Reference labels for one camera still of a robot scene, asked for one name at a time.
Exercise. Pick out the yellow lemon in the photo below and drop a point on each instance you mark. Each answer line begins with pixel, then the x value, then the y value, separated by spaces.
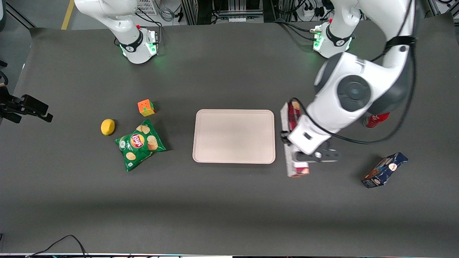
pixel 107 127

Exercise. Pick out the colourful puzzle cube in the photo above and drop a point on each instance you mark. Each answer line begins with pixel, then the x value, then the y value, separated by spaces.
pixel 146 108

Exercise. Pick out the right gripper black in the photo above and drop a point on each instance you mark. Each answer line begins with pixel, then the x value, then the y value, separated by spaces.
pixel 22 104

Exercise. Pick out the red cola bottle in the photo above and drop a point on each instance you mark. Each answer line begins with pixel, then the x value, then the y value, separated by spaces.
pixel 374 120

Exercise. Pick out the white vent grille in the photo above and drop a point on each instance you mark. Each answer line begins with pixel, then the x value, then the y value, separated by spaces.
pixel 147 6

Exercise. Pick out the blue cookie box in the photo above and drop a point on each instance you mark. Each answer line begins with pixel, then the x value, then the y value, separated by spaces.
pixel 384 170

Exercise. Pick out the dark grey table mat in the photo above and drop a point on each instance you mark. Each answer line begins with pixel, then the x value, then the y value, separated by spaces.
pixel 229 208

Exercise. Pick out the white power strip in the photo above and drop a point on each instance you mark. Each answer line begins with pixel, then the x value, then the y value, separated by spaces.
pixel 312 12

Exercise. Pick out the pale pink plastic tray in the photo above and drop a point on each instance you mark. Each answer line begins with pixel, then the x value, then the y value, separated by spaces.
pixel 234 136

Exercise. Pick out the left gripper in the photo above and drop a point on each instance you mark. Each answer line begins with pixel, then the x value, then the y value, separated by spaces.
pixel 284 138

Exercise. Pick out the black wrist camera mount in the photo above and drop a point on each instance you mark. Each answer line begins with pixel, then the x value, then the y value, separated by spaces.
pixel 318 155

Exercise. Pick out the green chips bag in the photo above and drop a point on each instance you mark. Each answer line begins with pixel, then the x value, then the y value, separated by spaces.
pixel 140 145

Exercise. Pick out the red cookie box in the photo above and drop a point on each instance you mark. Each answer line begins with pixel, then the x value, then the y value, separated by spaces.
pixel 298 170

